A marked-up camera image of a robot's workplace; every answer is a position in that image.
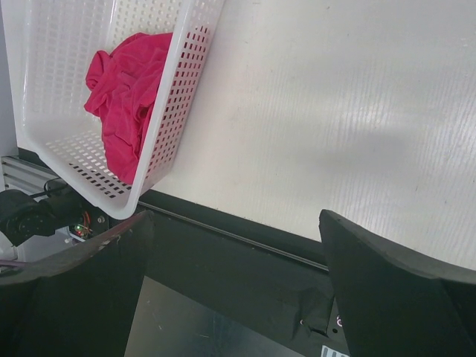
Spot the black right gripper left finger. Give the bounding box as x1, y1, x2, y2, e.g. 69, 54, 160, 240
1, 211, 155, 356

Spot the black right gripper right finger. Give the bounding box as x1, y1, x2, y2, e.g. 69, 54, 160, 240
319, 210, 475, 356

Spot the pink t shirt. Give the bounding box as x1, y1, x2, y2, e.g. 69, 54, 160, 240
84, 33, 173, 184

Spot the white plastic laundry basket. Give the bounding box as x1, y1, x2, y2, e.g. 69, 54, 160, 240
18, 1, 223, 219

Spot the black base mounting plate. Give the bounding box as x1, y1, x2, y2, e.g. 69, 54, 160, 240
126, 199, 349, 356

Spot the aluminium frame rail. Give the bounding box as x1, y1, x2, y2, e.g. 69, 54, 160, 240
1, 156, 57, 194

